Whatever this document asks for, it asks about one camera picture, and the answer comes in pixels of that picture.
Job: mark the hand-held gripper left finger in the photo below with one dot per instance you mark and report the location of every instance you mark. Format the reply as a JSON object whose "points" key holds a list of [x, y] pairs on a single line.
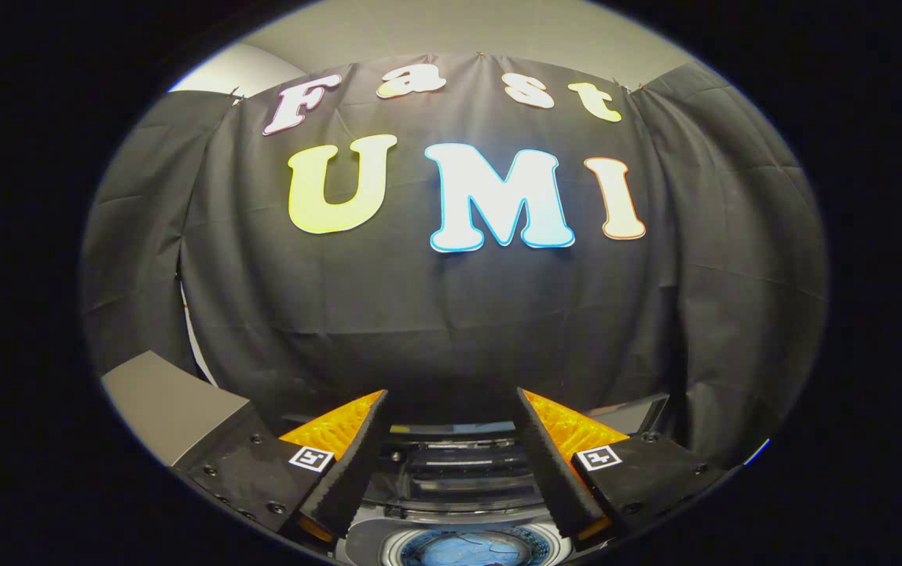
{"points": [[357, 464]]}

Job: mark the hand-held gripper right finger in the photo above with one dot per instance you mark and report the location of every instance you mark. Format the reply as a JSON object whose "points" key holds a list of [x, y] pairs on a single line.
{"points": [[549, 468]]}

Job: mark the light blue polo shirt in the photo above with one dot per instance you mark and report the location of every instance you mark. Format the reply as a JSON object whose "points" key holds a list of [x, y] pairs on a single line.
{"points": [[459, 552]]}

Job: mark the dark cabinet with beige front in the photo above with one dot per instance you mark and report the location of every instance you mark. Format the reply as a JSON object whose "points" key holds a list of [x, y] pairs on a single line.
{"points": [[168, 401]]}

